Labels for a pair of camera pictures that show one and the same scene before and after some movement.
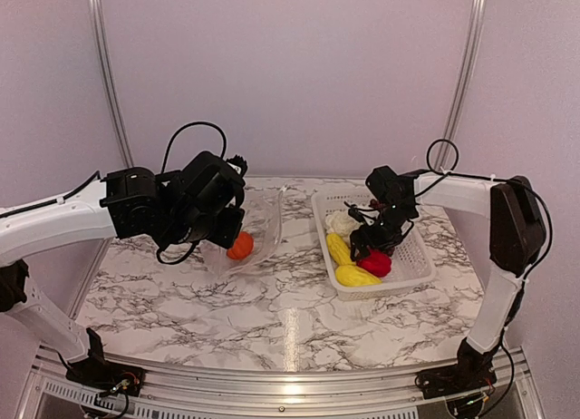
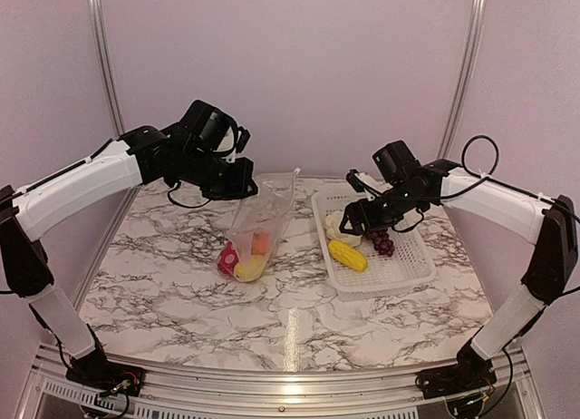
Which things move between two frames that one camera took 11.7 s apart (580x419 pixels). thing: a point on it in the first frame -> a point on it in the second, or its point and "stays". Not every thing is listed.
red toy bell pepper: x=377 y=262 -> x=228 y=259
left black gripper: x=227 y=236 -> x=240 y=186
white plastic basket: x=412 y=261 stays
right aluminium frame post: x=463 y=76 stays
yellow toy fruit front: x=352 y=276 -> x=247 y=271
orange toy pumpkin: x=241 y=247 -> x=260 y=243
